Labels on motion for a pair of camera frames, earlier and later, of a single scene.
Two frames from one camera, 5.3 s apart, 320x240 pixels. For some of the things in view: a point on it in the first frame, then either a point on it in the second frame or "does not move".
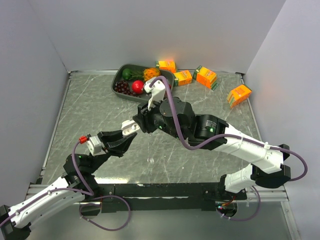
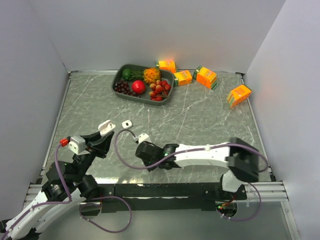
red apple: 137,87 does not move
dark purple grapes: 122,86 does not move
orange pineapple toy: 150,73 does not move
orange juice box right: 237,95 does not move
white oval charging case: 129,127 to 106,127
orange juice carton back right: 206,76 does not move
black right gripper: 144,116 to 146,162
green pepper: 127,74 does not move
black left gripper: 118,147 to 99,146
